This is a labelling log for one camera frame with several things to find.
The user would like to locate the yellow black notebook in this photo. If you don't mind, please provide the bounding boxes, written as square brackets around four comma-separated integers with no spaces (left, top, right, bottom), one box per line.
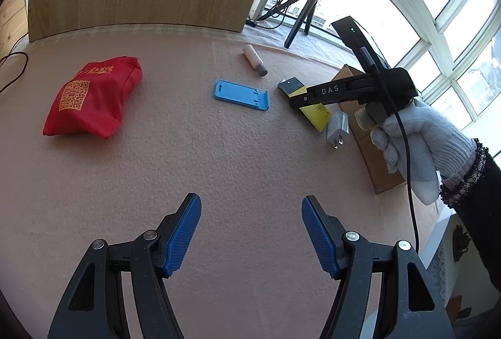
[277,76,333,133]

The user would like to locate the small white cosmetic tube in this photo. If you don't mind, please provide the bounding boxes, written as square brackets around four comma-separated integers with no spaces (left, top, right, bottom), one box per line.
[242,44,267,77]

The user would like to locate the black sleeved forearm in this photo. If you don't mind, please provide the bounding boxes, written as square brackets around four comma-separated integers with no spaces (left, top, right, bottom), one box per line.
[441,141,500,289]

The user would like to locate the white knit gloved hand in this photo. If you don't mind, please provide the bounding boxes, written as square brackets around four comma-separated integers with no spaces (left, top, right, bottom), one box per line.
[355,98,476,205]

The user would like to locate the white power adapter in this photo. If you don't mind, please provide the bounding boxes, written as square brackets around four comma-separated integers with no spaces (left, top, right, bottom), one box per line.
[326,110,349,149]

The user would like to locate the brown cardboard box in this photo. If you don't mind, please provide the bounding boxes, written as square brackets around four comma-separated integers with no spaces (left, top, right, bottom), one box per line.
[331,63,409,195]

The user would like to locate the blue phone stand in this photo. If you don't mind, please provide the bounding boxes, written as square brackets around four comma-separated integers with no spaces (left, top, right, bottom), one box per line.
[213,80,269,111]

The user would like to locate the black tripod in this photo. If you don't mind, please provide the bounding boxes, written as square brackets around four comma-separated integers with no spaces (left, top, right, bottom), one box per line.
[255,0,318,49]

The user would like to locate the pink blanket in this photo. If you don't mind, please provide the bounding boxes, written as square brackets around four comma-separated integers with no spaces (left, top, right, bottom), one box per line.
[1,34,441,338]

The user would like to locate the red fabric pouch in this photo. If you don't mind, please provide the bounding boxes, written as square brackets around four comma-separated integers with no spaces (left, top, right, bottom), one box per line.
[43,56,143,139]

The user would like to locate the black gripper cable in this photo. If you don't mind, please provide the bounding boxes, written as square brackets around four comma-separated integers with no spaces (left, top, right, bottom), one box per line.
[358,45,421,254]

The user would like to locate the black floor cable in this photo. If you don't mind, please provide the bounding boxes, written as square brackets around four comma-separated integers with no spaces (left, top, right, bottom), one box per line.
[0,34,30,94]

